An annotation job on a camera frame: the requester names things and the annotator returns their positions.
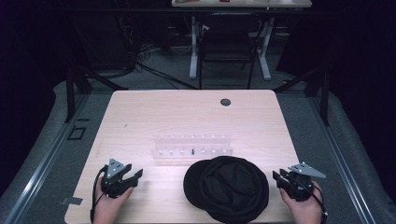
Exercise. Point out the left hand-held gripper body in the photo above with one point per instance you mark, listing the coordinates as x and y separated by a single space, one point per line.
113 183

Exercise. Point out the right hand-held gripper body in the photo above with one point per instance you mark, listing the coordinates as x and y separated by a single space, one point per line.
299 186

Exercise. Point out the person's right hand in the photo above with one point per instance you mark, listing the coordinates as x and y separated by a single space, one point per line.
305 211

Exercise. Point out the person's left hand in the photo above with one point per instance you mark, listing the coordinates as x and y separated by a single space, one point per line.
107 208

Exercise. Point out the black hat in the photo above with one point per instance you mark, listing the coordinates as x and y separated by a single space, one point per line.
227 189

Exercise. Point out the clear acrylic peg rack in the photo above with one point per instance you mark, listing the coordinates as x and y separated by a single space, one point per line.
191 146

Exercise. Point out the grey round table grommet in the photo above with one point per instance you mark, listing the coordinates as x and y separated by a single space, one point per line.
225 102

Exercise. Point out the black chair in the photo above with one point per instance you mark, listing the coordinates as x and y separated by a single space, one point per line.
227 43

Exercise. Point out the white-legged desk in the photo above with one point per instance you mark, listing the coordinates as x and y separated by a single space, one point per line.
243 3

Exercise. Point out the aluminium floor rail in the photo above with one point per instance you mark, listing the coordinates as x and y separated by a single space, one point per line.
339 161
40 168

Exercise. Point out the black metal frame stand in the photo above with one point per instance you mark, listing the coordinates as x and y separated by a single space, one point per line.
73 90
323 93

